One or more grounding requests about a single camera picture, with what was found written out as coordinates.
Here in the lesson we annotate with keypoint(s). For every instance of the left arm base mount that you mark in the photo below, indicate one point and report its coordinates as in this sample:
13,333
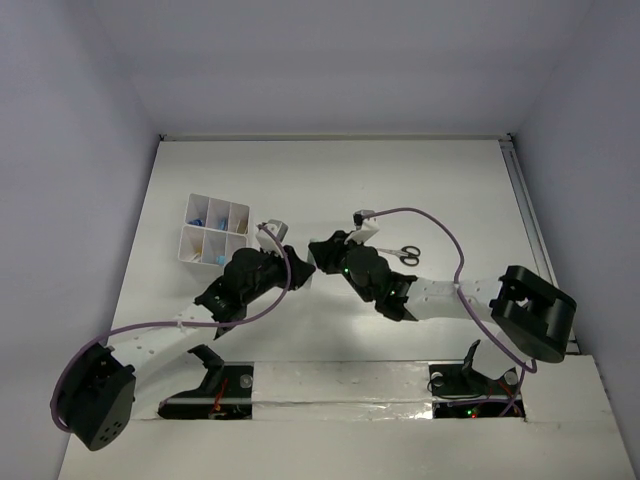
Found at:
224,393

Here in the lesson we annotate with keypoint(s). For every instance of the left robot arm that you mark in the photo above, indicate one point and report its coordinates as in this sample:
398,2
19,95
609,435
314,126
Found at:
95,394

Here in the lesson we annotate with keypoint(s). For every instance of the white divided organizer tray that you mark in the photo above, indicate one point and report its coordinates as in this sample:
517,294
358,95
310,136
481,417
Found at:
212,241

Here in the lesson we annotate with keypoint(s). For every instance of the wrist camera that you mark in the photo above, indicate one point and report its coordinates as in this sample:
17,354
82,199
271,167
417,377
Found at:
271,234
365,226

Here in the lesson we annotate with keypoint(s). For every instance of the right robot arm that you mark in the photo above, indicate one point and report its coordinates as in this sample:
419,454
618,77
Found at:
402,297

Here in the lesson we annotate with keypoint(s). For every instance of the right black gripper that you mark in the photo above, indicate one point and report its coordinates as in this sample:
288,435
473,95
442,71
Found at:
327,254

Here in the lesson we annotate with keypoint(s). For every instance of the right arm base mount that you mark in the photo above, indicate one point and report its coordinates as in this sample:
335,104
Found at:
460,392

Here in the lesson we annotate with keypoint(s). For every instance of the black handled scissors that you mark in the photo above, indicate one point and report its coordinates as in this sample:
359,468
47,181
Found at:
408,255

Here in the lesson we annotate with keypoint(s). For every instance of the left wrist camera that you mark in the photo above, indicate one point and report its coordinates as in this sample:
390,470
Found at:
271,234

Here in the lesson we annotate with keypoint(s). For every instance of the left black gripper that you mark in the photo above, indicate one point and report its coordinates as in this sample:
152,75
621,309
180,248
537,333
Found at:
291,262

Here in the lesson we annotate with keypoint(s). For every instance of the aluminium side rail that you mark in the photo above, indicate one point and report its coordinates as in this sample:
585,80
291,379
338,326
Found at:
535,240

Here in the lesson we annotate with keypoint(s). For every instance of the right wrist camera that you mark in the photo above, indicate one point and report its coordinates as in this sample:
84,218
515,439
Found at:
365,226

